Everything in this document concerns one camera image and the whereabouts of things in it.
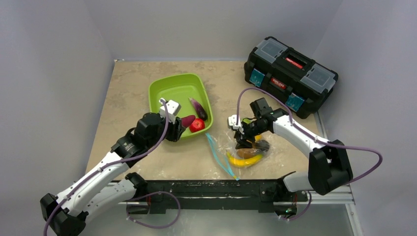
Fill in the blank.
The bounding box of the magenta fake sweet potato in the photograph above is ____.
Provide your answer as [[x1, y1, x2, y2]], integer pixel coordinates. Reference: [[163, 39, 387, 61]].
[[181, 115, 196, 128]]

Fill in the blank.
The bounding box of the brown fake kiwi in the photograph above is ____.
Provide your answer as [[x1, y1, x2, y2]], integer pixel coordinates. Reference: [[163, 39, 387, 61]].
[[236, 148, 261, 159]]

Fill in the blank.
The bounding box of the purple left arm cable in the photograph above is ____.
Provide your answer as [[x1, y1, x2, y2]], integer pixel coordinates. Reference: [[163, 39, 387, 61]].
[[43, 101, 181, 236]]

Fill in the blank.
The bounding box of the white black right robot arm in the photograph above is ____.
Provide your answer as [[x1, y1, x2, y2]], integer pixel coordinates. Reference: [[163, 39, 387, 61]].
[[227, 98, 353, 200]]

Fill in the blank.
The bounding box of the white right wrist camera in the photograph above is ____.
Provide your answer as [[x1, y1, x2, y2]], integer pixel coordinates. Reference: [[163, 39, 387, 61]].
[[227, 115, 243, 133]]

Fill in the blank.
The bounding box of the aluminium frame rail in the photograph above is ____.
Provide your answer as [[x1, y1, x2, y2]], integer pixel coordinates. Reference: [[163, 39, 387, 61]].
[[94, 182, 364, 236]]

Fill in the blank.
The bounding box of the clear zip top bag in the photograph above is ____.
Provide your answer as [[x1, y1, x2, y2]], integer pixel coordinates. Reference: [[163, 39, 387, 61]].
[[206, 133, 277, 181]]

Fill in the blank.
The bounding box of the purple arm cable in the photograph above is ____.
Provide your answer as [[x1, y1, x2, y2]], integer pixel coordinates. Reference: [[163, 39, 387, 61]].
[[236, 87, 384, 222], [43, 101, 181, 236]]

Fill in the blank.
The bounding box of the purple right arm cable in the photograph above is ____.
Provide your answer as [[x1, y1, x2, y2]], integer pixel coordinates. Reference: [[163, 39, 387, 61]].
[[236, 87, 384, 222]]

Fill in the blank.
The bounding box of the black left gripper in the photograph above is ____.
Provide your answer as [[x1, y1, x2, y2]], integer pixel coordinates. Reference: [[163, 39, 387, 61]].
[[146, 113, 184, 148]]

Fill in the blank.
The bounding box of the yellow fake banana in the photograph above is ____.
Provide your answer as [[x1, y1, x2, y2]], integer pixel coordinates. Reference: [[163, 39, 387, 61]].
[[226, 152, 264, 168]]

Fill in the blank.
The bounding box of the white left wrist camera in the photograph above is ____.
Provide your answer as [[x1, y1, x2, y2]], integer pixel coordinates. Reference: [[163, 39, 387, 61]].
[[158, 97, 181, 123]]

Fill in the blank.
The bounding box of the red fake apple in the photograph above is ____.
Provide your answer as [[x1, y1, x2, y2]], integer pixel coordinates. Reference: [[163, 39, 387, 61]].
[[188, 118, 206, 133]]

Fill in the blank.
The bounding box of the green plastic tray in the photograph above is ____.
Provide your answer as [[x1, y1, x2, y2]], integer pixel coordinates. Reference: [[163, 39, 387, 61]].
[[149, 73, 213, 140]]

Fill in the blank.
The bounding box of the purple fake eggplant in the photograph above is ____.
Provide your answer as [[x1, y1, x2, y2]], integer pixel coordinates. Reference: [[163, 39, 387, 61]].
[[188, 97, 208, 121]]

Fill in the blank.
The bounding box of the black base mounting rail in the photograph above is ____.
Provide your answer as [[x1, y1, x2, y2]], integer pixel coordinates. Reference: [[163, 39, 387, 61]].
[[125, 173, 308, 216]]

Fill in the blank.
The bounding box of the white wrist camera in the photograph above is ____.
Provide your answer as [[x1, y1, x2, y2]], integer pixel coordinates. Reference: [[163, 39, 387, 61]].
[[158, 97, 181, 123], [227, 115, 243, 133]]

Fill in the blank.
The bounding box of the black toolbox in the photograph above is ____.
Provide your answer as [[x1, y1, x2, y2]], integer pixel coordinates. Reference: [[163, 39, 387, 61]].
[[243, 36, 338, 119]]

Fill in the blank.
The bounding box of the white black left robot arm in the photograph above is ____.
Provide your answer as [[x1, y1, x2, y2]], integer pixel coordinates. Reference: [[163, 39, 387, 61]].
[[40, 112, 185, 236]]

